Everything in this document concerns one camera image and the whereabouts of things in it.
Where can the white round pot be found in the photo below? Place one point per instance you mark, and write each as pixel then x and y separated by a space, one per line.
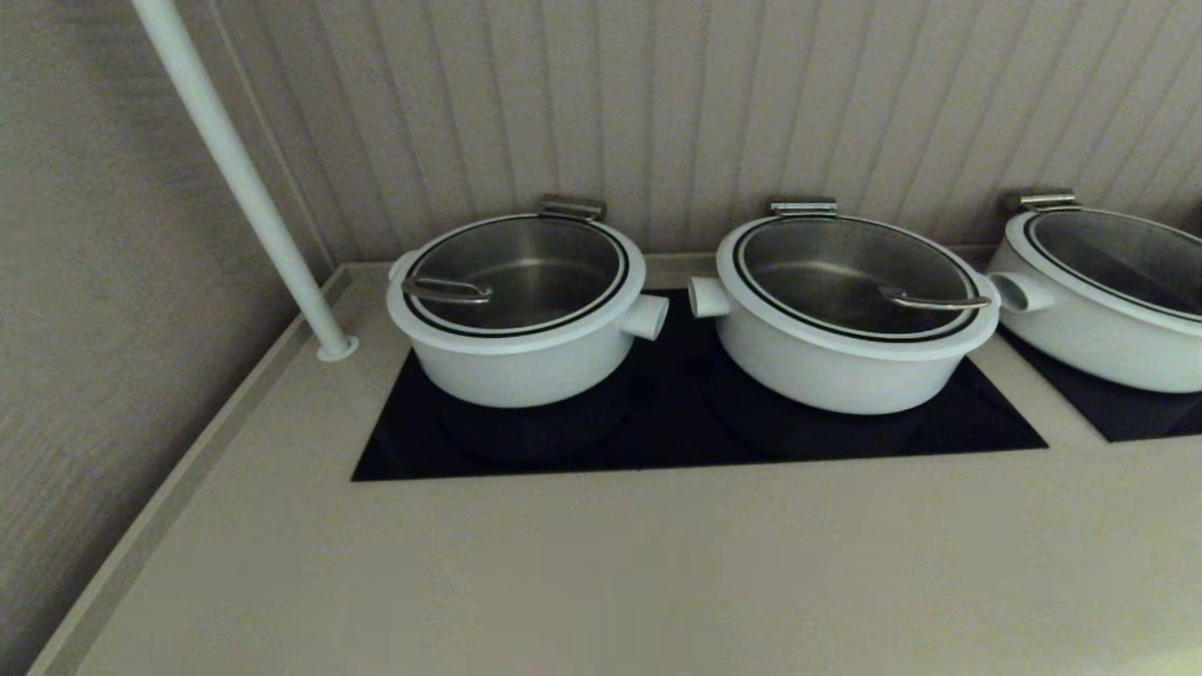
pixel 526 376
pixel 1089 347
pixel 826 380

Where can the white support pole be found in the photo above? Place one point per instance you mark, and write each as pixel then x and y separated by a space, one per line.
pixel 235 160

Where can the small black glass hob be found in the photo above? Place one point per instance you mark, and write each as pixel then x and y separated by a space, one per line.
pixel 1127 413

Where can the wide black glass hob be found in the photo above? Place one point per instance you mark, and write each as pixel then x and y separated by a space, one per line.
pixel 657 432

